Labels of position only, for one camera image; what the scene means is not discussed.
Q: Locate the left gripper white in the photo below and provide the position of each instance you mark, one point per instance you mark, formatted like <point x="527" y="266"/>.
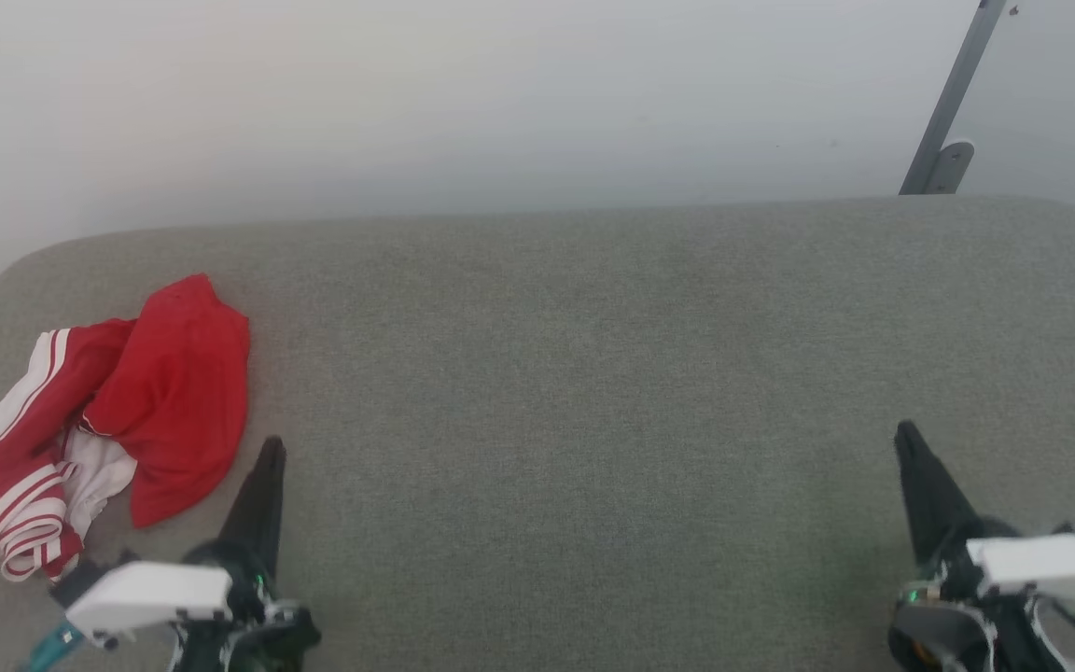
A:
<point x="150" y="597"/>

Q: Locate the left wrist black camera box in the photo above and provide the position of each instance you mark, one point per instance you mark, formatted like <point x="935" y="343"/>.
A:
<point x="80" y="579"/>

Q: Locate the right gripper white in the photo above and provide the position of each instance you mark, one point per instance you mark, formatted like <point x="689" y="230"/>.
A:
<point x="1051" y="565"/>

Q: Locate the grey metal mounting bracket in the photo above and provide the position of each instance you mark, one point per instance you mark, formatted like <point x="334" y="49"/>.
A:
<point x="953" y="166"/>

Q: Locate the grey fabric sofa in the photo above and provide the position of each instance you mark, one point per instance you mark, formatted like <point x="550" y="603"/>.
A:
<point x="593" y="392"/>

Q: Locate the grey metal pole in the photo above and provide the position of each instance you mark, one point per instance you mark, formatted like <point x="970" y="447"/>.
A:
<point x="962" y="75"/>

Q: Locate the red white basketball jersey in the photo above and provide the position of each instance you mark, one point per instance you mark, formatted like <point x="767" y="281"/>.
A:
<point x="174" y="392"/>

